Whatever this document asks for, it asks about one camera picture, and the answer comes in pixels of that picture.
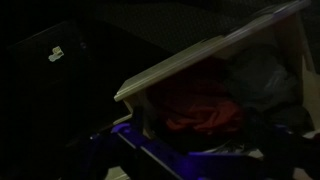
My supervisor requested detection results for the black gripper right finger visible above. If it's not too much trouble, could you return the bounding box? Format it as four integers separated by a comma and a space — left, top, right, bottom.
241, 106, 278, 158

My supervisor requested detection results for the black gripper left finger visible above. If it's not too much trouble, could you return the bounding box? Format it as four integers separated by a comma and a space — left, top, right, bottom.
110, 122, 152, 158

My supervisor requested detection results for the black cloth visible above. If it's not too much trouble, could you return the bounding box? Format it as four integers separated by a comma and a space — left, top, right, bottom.
266, 103, 314, 134

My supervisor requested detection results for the red cloth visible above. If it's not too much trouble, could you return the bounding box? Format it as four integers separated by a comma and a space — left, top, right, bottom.
163, 96, 248, 135

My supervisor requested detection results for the grey folded cloth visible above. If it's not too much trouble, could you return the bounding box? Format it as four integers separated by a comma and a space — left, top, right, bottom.
226, 46, 301, 111

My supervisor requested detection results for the black box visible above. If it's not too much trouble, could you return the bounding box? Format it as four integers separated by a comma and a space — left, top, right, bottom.
6, 19, 111, 144

